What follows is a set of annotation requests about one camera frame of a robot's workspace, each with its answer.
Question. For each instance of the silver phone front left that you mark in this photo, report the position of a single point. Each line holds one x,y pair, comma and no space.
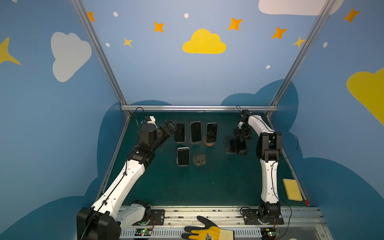
183,156

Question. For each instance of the green phone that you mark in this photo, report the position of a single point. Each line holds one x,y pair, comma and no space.
230,145

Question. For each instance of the circuit board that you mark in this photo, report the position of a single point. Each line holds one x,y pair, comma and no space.
269,234
143,232

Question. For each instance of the aluminium frame rail back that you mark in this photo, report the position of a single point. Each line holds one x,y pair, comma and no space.
173,108

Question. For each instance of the dark phone on wooden stand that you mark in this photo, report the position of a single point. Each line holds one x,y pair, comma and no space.
211,136

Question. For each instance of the yellow sponge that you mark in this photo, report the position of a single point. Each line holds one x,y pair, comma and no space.
292,190

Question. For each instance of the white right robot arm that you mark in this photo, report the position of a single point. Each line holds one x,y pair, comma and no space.
269,152

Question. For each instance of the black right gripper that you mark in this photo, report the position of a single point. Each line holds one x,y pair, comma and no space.
242,132

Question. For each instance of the pink phone back middle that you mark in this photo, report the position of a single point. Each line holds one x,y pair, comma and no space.
196,132

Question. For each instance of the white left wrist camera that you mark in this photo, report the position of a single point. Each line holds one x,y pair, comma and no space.
149,120

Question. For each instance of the left circuit board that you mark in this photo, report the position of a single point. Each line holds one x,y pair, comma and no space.
143,232

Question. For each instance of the right circuit board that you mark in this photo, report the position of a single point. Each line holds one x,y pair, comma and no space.
269,234

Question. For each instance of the black phone back left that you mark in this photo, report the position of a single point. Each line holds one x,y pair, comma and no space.
179,135

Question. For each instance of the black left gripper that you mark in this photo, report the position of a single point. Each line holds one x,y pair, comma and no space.
165,130

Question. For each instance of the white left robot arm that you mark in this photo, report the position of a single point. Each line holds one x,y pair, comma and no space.
104,220

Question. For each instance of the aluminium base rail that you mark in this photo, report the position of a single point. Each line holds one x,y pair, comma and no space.
168,223

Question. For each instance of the yellow black work glove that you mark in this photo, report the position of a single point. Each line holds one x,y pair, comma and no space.
209,232

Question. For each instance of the wooden ring phone stand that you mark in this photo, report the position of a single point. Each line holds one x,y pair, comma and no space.
208,141

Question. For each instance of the grey stand front middle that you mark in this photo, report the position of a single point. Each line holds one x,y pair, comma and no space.
199,160

